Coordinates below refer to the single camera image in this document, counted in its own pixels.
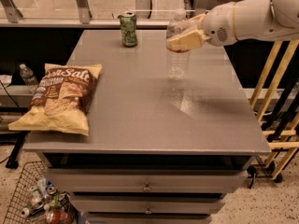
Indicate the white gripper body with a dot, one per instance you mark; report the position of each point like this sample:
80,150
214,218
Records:
218,26

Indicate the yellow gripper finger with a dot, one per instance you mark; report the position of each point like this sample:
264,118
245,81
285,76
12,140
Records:
198,18
186,40

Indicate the clear plastic water bottle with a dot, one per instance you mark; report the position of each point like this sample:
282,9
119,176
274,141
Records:
177,55

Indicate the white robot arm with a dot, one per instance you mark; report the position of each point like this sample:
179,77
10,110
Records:
266,20

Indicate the brown yellow chip bag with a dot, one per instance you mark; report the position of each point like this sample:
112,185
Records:
61,101

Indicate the small water bottle on shelf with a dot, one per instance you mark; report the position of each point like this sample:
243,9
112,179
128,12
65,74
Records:
28,77

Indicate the white bottle in basket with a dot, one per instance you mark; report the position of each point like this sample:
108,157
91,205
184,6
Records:
35,197

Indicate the green soda can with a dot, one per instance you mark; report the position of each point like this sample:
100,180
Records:
128,28

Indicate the grey drawer cabinet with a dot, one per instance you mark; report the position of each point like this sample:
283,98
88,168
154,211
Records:
192,140

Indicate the top drawer knob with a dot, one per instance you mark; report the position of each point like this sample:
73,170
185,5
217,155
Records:
147,187

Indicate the drawer knob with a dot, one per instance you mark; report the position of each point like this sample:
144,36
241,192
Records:
148,211
147,187

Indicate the red can in basket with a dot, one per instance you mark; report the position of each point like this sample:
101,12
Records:
56,217

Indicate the wire basket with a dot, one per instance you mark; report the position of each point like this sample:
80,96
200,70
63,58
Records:
20,210

